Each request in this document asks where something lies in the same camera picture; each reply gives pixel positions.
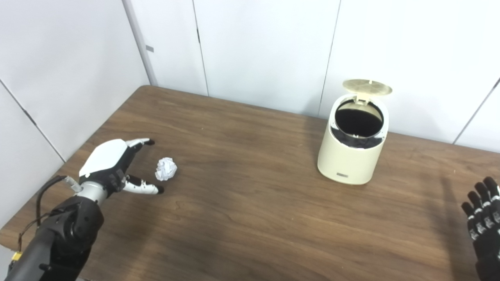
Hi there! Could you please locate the white and black left hand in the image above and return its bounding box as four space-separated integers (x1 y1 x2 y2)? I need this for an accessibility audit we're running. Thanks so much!
79 138 164 195

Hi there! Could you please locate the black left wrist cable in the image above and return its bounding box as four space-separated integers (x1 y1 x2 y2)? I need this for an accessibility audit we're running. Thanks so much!
12 175 82 262

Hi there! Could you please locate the black bin liner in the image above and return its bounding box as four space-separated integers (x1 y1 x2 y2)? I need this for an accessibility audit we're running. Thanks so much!
330 100 385 149

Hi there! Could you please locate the grey wall corner post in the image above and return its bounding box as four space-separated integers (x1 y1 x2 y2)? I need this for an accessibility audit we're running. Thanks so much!
122 0 159 86

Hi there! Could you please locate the cream-colored bin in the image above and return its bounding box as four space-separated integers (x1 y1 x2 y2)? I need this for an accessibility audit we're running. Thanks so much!
317 92 389 185

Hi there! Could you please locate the white paper ball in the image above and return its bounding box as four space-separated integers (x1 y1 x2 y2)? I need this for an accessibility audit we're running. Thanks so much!
155 157 178 181

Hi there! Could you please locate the white and black right hand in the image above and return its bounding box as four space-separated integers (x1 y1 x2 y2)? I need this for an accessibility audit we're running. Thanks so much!
461 176 500 281

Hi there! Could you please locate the round cream bin lid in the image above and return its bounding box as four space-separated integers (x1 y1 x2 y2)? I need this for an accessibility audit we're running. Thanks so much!
343 79 393 105

